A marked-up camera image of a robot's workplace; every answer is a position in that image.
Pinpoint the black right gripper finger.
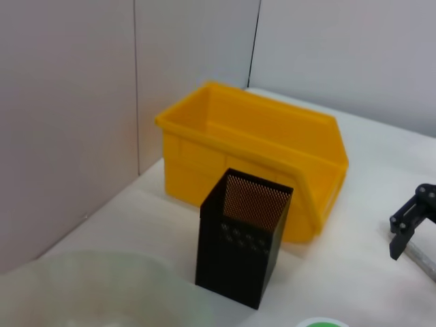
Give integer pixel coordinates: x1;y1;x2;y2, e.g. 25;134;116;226
389;183;436;262

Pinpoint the clear green-label water bottle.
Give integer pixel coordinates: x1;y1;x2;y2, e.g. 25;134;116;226
295;316;351;327

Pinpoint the grey marker pen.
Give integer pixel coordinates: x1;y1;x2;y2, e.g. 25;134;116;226
406;239;436;284

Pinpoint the black mesh pen holder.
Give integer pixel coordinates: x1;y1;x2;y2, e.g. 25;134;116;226
194;167;295;311

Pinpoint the green glass fruit plate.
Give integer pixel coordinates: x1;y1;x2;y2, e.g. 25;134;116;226
0;249;216;327

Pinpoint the yellow plastic bin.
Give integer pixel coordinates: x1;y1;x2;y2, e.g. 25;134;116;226
154;80;350;245

